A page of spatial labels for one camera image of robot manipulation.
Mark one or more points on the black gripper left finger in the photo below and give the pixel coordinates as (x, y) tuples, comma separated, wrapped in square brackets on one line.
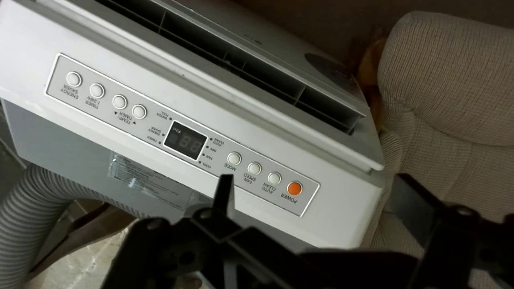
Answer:
[(187, 250)]

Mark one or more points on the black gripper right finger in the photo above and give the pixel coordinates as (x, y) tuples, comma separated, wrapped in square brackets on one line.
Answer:
[(471, 245)]

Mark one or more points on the white portable air conditioner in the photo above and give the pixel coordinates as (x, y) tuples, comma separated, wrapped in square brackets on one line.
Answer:
[(161, 80)]

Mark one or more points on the beige upholstered armchair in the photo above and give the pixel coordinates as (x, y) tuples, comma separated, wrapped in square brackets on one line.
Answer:
[(451, 80)]

